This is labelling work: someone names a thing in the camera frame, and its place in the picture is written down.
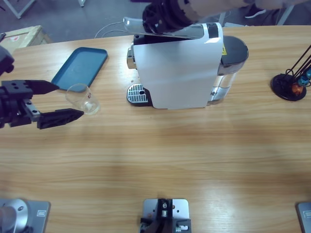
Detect clear water tank black lid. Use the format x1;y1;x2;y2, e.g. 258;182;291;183
207;35;250;105

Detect grey camera mount plate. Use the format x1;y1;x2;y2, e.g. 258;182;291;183
142;198;190;233

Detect white table leg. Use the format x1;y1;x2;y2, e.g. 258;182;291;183
218;11;249;28
276;4;298;26

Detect white capsule coffee machine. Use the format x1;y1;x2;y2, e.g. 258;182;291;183
122;17;250;111

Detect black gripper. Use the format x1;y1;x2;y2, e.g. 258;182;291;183
142;0;203;34
0;79;85;130

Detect black disc capsule holder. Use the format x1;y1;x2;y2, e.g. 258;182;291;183
271;43;311;100

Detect white floor cable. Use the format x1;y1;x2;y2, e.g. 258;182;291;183
94;20;127;39

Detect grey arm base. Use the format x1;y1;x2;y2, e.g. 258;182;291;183
295;201;311;233
0;198;51;233

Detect clear drinking glass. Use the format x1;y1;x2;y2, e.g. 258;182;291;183
65;83;101;116

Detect black shoe white sole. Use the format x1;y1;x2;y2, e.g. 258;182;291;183
244;4;264;19

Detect wooden crate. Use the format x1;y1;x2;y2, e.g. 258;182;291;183
0;25;53;59

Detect white metal frame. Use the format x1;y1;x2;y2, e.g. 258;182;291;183
0;0;37;19

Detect blue plastic tray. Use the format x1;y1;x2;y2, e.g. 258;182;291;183
51;47;109;93

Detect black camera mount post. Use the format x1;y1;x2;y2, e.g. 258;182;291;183
139;198;192;233

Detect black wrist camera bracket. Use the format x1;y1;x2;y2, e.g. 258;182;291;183
0;45;15;76

